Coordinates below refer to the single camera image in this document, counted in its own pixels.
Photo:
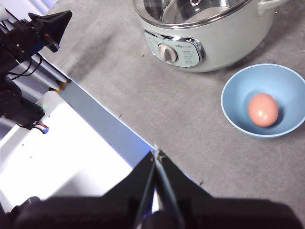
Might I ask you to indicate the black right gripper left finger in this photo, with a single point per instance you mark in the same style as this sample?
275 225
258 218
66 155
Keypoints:
95 212

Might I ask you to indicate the brown egg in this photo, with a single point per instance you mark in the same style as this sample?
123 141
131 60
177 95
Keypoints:
263 109

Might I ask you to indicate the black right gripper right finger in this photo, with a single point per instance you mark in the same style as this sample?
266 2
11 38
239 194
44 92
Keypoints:
226 214

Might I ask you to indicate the pale green electric steamer pot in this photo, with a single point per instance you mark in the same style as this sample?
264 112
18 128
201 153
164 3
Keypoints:
233 47

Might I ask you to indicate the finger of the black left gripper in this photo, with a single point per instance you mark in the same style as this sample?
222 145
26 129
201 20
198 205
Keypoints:
53 26

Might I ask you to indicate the white rounded device green light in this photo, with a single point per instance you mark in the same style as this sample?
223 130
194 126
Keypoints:
50 100

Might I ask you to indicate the blue ribbed bowl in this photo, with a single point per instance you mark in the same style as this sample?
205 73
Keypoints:
238 83

